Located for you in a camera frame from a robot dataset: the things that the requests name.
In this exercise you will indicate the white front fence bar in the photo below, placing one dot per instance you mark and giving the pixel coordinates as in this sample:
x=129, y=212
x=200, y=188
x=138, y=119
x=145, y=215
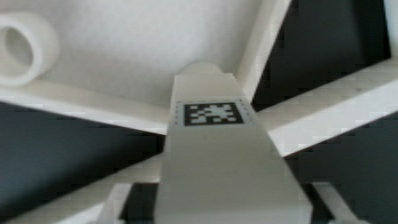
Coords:
x=303, y=121

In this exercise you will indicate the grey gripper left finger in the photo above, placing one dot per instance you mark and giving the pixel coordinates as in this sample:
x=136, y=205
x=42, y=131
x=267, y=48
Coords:
x=111, y=214

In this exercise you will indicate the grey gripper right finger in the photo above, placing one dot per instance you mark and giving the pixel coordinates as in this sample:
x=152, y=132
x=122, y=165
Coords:
x=344, y=216

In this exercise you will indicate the white desk leg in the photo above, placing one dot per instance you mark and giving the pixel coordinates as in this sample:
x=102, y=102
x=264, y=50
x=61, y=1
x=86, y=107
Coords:
x=226, y=181

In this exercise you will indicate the white desk top tray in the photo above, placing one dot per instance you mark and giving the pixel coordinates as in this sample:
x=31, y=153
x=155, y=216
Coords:
x=130, y=41

